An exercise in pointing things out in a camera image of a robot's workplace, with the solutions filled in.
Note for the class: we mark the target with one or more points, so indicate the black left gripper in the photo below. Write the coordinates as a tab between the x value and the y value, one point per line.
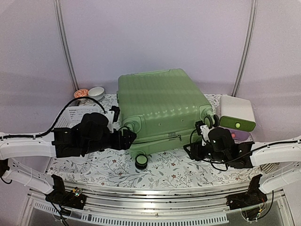
125	144

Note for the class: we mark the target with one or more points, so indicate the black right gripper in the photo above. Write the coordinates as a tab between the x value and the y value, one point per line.
196	153

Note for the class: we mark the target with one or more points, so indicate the green hard-shell suitcase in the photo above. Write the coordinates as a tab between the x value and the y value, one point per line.
161	108

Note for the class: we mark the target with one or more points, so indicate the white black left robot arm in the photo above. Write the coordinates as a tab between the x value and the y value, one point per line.
94	133

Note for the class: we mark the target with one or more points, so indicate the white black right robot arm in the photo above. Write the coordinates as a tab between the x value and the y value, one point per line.
217	146

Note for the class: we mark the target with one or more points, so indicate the floral patterned table cloth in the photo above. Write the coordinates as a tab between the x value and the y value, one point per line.
165	170

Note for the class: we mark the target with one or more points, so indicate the white ceramic bowl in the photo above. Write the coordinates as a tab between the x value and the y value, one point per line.
96	93

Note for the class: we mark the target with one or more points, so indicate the white green purple drawer box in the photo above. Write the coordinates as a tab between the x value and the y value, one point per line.
236	115

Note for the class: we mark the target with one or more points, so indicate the white perforated plastic basket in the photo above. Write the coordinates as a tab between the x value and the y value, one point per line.
73	115

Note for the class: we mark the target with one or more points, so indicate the red patterned ceramic bowl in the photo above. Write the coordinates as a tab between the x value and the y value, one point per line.
81	93

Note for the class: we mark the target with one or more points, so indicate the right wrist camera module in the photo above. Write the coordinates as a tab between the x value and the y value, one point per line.
202	130

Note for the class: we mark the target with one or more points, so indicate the aluminium front rail frame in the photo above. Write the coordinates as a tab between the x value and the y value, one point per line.
199	206

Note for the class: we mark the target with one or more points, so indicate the left aluminium wall post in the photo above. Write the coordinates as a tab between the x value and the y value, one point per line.
64	42

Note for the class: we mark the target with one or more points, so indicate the aluminium wall post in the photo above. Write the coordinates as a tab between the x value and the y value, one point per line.
64	42
246	48

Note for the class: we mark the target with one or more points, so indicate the right aluminium wall post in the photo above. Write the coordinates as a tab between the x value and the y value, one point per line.
246	48

